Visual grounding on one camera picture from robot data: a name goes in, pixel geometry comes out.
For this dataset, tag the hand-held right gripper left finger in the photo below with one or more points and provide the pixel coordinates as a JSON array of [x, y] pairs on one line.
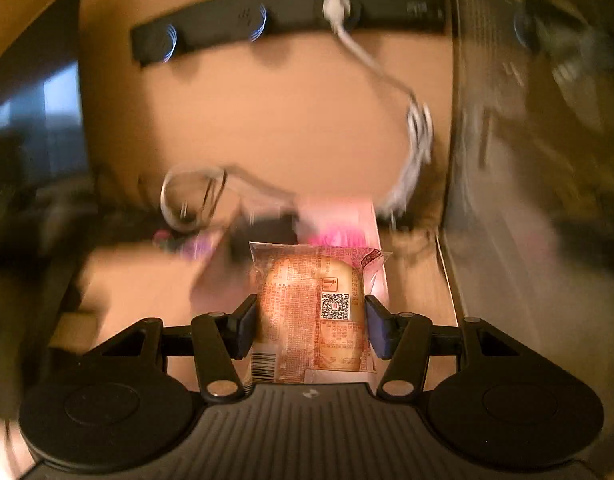
[[247, 330]]

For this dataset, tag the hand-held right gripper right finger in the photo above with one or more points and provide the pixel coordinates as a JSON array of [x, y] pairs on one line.
[[377, 330]]

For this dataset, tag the bread packet orange print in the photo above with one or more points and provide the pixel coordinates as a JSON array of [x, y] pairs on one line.
[[297, 310]]

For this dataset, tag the pink cardboard box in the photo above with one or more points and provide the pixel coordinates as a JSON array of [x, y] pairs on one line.
[[376, 240]]

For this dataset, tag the right computer monitor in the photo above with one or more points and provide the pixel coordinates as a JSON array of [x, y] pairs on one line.
[[537, 160]]

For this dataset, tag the dark computer monitor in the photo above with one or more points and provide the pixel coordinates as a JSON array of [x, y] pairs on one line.
[[37, 110]]

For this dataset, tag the black wall power strip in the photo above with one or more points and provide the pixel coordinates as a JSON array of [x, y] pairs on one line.
[[287, 20]]

